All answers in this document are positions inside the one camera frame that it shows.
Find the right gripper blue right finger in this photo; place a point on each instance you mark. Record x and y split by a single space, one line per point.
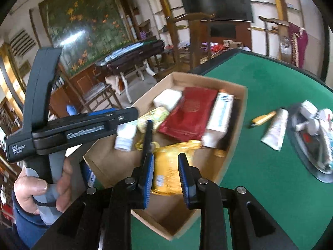
189 176

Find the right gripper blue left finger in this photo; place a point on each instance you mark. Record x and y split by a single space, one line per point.
145 180

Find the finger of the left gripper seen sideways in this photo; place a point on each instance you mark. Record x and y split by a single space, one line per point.
147 152

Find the pale yellow soap bar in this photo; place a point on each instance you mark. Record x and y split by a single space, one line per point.
157 116

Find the yellow gold foil packet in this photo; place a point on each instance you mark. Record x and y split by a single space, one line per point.
166 176

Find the white round bottle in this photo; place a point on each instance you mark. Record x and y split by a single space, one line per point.
125 136

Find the red glossy pouch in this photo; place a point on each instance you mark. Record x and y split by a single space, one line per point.
189 118

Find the white small box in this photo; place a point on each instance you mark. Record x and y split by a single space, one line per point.
168 99

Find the white blue toothpaste box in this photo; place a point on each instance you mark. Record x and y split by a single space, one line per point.
218 122

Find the yellow black pen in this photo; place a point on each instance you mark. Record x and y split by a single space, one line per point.
258 121

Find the L'Occitane hand cream tube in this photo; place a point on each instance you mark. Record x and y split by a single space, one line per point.
275 134

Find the white power adapter plug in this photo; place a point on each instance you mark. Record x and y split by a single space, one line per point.
308 110

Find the white red small bottle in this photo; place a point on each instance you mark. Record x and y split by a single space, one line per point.
325 116

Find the teal white tube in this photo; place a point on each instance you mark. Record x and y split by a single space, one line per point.
326 151

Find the blue sleeve forearm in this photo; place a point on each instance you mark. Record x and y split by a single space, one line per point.
30 227

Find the person's left hand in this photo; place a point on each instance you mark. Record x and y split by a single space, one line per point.
25 187

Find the round table centre control panel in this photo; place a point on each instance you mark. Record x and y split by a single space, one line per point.
307 147

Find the wooden armchair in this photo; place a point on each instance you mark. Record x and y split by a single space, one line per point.
195 51

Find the flower landscape painting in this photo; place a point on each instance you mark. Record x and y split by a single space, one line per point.
86 30

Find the wooden chair with purple cloth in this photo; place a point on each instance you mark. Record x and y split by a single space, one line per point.
284 39

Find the purple cloth on chair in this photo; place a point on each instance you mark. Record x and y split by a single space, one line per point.
299 41

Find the black wall television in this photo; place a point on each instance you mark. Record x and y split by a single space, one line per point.
231 10

